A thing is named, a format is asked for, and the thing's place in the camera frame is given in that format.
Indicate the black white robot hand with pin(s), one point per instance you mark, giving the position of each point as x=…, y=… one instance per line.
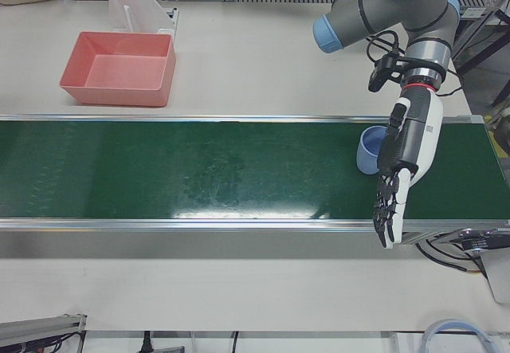
x=422, y=130

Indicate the blue plastic cup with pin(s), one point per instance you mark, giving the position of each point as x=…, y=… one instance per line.
x=366, y=154

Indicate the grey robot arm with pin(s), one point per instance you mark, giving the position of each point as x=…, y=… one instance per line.
x=398, y=2

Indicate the pink plastic box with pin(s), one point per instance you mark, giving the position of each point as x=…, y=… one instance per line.
x=119, y=74

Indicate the black conveyor motor unit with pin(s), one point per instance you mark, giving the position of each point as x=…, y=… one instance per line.
x=482, y=241

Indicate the white metal plate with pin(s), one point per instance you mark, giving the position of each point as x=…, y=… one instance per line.
x=498, y=277

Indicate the green conveyor belt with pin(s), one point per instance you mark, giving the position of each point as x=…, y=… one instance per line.
x=199, y=169

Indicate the aluminium extrusion bar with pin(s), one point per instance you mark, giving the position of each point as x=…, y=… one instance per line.
x=40, y=327

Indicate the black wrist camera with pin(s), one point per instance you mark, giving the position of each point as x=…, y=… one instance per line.
x=382, y=72

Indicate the white column base mount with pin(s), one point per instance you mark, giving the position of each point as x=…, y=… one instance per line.
x=139, y=14

